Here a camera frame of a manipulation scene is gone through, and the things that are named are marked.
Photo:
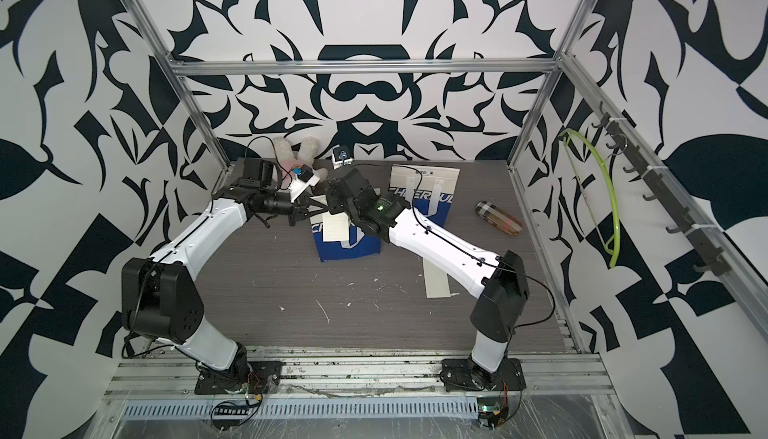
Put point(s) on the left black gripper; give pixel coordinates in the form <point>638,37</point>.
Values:
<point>301,210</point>

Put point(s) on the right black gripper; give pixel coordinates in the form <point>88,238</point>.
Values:
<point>331,199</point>

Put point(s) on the white paper receipt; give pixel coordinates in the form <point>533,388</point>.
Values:
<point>436,281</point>
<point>335,227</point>

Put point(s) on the blue white paper bag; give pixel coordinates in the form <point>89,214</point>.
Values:
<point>359,245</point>
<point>430,189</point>

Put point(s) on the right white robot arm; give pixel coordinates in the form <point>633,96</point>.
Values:
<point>497,282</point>

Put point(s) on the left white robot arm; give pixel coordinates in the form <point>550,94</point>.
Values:
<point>160,300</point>

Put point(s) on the white pink plush bunny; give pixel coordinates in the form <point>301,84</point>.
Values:
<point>287,158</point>

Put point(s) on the black connector strip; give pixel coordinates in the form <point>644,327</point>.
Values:
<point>227,414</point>

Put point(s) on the green lit circuit board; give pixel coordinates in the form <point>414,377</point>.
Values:
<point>492,414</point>

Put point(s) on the green clothes hanger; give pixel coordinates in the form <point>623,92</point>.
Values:
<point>595,184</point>

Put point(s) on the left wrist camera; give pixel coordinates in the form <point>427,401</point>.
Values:
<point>302,178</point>

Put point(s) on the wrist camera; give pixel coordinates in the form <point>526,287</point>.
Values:
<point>302,178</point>
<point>341,156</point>

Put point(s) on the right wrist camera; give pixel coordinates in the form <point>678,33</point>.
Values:
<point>341,156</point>

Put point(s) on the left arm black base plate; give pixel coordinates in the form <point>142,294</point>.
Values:
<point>256,377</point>

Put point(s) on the slotted grey cable duct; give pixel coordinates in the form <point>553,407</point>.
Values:
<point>317,408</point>

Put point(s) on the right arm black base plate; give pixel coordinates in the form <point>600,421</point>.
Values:
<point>465,375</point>

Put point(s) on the black wall hook rack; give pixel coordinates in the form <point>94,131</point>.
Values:
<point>664,188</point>

